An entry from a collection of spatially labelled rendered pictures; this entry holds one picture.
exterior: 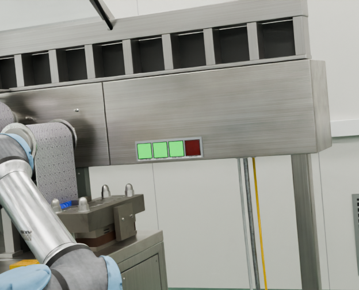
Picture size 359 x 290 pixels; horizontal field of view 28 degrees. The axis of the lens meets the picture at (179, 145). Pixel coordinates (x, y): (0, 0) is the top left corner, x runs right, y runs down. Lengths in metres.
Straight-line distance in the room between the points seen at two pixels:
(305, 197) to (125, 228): 0.63
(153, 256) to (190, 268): 2.62
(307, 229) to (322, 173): 2.21
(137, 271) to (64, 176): 0.41
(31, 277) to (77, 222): 0.92
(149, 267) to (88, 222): 0.35
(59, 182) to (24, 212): 0.92
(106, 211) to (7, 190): 0.77
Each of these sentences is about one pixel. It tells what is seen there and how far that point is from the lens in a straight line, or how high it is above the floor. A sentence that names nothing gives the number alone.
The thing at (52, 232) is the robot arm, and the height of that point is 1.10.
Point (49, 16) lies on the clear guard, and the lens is 2.69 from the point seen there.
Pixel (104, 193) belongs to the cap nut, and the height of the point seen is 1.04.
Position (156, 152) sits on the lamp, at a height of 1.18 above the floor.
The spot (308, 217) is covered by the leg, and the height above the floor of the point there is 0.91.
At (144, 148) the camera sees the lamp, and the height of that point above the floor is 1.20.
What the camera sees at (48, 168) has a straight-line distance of 2.41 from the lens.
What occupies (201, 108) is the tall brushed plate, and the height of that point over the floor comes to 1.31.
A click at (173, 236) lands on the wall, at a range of 5.11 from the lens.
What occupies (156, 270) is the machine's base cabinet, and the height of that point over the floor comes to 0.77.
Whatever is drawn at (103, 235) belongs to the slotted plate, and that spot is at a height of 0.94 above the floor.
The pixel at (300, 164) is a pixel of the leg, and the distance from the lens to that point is 2.50.
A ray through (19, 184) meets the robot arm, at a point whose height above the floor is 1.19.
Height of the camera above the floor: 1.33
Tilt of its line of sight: 3 degrees down
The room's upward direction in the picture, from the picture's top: 5 degrees counter-clockwise
